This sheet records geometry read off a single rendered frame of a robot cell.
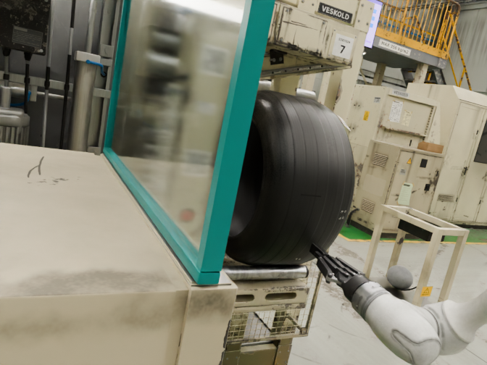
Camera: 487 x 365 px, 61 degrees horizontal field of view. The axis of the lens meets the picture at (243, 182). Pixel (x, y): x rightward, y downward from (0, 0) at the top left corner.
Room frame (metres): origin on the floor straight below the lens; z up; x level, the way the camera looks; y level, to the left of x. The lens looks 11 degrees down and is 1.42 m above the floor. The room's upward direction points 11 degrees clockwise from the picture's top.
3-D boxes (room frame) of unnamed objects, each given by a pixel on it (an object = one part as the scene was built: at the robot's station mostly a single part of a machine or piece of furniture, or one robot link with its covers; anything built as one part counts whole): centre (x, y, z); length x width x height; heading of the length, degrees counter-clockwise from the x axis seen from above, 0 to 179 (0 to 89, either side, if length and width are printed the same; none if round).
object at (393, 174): (5.75, -2.13, 0.62); 0.91 x 0.58 x 1.25; 118
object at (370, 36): (5.14, -0.93, 2.60); 0.60 x 0.05 x 0.55; 118
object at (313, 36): (1.69, -0.01, 1.71); 0.61 x 0.25 x 0.15; 118
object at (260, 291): (1.25, -0.11, 0.83); 0.36 x 0.09 x 0.06; 118
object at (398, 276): (3.28, -1.48, 0.40); 0.60 x 0.35 x 0.80; 28
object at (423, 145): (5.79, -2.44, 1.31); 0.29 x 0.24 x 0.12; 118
